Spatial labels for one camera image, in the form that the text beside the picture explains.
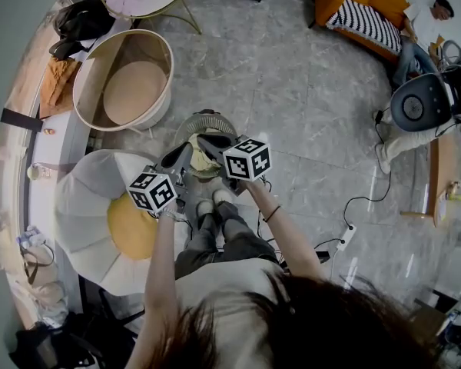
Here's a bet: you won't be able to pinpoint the wooden desk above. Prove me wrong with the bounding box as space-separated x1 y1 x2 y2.
400 131 461 228

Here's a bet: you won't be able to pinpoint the person's left forearm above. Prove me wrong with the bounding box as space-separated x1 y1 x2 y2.
142 210 180 322

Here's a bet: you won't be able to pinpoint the black backpack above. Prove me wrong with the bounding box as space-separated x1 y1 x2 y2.
9 309 141 369

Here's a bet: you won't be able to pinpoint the black white striped blanket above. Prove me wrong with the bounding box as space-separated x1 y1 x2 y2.
325 0 403 56

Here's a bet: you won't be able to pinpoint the grey coiled cable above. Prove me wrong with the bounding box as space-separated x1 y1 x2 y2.
439 39 461 67

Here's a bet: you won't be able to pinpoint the white power strip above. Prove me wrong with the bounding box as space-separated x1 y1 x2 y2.
335 224 358 251

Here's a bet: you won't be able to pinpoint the person's white left shoe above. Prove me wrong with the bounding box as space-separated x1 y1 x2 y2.
195 199 215 219

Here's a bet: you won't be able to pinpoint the black clothes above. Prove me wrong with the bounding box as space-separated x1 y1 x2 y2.
48 0 116 61

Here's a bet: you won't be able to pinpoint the person's legs grey trousers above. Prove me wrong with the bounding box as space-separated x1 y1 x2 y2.
174 201 280 280

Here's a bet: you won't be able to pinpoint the black hair tie wristband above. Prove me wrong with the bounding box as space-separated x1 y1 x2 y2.
262 204 282 224

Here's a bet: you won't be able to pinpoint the person's white shirt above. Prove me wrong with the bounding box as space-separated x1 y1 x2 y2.
174 258 293 369

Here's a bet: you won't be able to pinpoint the large white round basket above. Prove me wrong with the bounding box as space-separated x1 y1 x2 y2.
71 28 174 133

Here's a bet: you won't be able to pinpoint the beige tote bag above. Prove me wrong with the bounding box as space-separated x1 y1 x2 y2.
19 240 59 286

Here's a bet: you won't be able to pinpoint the beige clothes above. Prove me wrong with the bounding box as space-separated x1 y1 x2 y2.
187 128 231 178

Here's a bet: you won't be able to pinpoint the black office chair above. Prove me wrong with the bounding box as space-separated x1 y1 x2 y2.
390 72 453 133

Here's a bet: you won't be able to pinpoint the person's white right shoe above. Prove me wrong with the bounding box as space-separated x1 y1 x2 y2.
212 188 234 208

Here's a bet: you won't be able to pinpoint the person's white shoe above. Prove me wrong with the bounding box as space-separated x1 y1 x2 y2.
195 199 215 219
212 188 234 208

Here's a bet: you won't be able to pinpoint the grey ribbed basket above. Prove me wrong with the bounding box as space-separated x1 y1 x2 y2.
174 108 240 180

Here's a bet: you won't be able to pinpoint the white cabinet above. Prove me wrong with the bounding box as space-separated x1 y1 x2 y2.
433 244 461 300

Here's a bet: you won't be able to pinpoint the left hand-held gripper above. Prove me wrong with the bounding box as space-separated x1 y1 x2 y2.
126 142 195 213

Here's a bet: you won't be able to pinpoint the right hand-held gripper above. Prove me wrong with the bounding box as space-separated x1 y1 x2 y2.
197 132 272 196

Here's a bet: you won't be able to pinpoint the black power cable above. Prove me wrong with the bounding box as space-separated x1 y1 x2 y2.
342 108 393 230

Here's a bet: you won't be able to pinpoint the silver bracelet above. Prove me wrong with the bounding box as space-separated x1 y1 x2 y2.
157 208 182 223

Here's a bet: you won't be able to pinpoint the person's right forearm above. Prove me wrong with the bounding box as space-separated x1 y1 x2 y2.
240 178 326 280

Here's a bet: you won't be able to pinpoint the orange clothes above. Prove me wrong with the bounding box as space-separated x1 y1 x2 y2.
39 56 82 119

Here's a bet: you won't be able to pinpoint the white window bench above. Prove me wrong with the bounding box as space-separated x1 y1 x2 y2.
21 0 112 311

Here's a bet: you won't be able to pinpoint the round table gold legs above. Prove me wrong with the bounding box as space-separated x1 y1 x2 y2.
99 0 203 36

